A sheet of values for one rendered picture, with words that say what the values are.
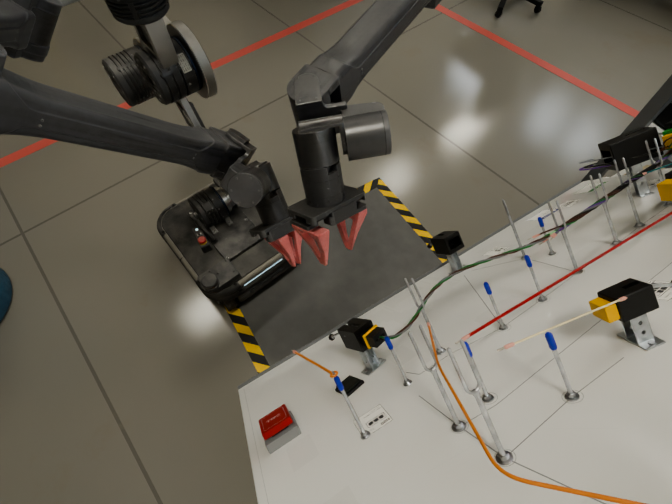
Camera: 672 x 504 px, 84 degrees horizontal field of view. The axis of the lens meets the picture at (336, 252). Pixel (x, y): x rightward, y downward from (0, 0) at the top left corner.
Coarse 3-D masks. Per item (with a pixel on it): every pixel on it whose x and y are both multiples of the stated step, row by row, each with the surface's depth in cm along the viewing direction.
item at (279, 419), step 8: (280, 408) 62; (264, 416) 62; (272, 416) 61; (280, 416) 60; (288, 416) 59; (264, 424) 60; (272, 424) 59; (280, 424) 58; (288, 424) 59; (264, 432) 58; (272, 432) 58
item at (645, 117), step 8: (664, 88) 92; (656, 96) 94; (664, 96) 93; (648, 104) 97; (656, 104) 95; (664, 104) 94; (640, 112) 99; (648, 112) 98; (656, 112) 96; (632, 120) 102; (640, 120) 100; (648, 120) 98; (632, 128) 103; (664, 152) 100; (600, 160) 114; (648, 160) 150; (656, 160) 101; (600, 168) 115; (592, 176) 119
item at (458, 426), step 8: (424, 336) 44; (416, 344) 43; (416, 352) 44; (432, 352) 44; (424, 368) 44; (432, 368) 44; (440, 384) 44; (448, 400) 45; (448, 408) 45; (456, 416) 45; (456, 424) 45; (464, 424) 46
